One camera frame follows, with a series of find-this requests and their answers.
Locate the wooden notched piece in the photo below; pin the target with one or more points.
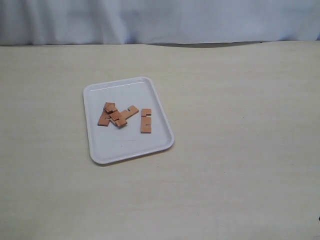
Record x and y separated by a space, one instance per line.
114 114
104 119
146 121
125 114

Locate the white plastic tray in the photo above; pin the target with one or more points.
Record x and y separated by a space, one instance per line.
111 144

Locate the white backdrop curtain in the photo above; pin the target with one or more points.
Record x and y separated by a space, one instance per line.
61 22

